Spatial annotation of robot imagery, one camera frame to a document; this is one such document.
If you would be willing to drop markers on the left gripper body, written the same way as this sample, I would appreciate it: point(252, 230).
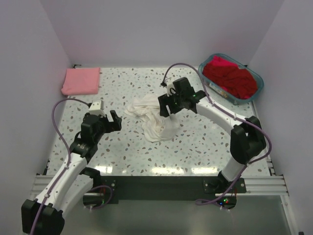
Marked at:
point(106, 128)

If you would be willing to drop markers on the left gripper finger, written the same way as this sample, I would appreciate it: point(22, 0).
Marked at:
point(116, 119)
point(92, 116)

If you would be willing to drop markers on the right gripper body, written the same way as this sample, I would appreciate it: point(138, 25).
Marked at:
point(174, 102)

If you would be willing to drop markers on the white t shirt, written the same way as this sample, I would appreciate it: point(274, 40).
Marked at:
point(155, 127)

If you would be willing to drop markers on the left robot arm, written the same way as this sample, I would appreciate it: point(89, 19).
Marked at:
point(46, 213)

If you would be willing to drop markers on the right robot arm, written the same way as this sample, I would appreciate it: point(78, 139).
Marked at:
point(246, 138)

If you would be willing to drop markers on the folded pink t shirt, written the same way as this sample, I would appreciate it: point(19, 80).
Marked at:
point(81, 81)

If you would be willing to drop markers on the bright pink t shirt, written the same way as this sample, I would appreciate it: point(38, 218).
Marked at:
point(220, 62)

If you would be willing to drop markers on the teal plastic basket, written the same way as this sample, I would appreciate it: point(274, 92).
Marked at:
point(222, 92)

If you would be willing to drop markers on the dark red t shirt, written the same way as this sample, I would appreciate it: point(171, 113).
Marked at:
point(238, 82)

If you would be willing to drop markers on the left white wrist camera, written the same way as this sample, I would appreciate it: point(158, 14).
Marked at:
point(97, 108)

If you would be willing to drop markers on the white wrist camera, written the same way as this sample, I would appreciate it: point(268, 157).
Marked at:
point(168, 84)
point(97, 108)

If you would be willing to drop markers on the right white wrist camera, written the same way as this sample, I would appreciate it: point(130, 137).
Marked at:
point(168, 84)

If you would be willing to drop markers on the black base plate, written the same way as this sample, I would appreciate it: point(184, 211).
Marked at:
point(199, 189)

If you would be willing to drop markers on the aluminium frame rail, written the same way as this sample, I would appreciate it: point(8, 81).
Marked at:
point(263, 186)

